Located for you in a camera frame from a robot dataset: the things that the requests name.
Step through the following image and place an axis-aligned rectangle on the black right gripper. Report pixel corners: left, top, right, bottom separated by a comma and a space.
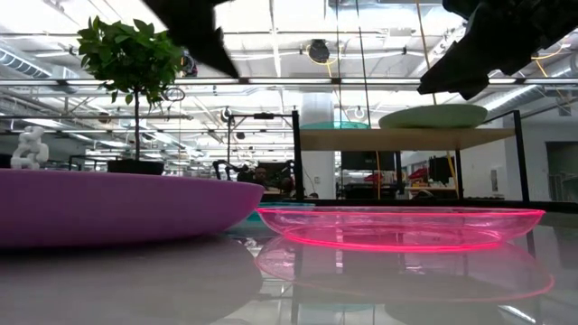
416, 0, 578, 102

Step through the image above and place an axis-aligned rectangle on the pale green plastic plate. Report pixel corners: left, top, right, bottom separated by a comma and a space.
378, 103, 489, 130

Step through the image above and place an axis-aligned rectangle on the pink transparent plastic plate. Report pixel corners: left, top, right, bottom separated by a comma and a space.
256, 207, 547, 254

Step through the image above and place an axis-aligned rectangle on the purple plastic plate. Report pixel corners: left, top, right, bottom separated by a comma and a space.
0, 168, 266, 250

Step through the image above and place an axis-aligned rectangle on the green potted plant black pot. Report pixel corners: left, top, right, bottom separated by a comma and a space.
76, 16, 185, 176

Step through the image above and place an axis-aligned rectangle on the black overhead beam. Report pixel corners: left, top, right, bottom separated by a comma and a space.
0, 77, 578, 87

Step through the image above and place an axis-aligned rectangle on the black monitor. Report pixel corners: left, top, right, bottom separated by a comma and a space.
340, 150, 397, 172
427, 154, 458, 185
256, 161, 294, 190

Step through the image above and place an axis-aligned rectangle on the white round column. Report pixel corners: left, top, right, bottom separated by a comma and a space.
299, 92, 338, 200

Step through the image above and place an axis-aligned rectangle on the black ceiling cable reel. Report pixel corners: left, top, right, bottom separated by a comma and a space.
305, 38, 333, 65
180, 48, 200, 79

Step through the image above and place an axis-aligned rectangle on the silver ventilation duct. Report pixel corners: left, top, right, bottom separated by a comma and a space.
483, 52, 578, 112
0, 46, 80, 94

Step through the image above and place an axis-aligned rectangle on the yellow hanging cord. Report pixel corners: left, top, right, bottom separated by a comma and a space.
415, 0, 438, 106

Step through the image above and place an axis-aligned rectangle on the wooden shelf black metal frame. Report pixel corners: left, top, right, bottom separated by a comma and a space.
291, 109, 530, 212

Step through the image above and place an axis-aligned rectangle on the black hanging cable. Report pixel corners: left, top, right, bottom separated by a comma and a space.
334, 0, 341, 123
354, 0, 373, 126

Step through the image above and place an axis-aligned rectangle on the yellow hanging strap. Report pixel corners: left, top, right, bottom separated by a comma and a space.
445, 150, 460, 200

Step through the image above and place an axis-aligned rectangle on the black stand frame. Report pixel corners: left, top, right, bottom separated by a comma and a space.
224, 107, 295, 166

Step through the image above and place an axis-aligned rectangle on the black metal rig frame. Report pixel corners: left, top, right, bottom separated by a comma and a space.
261, 197, 578, 214

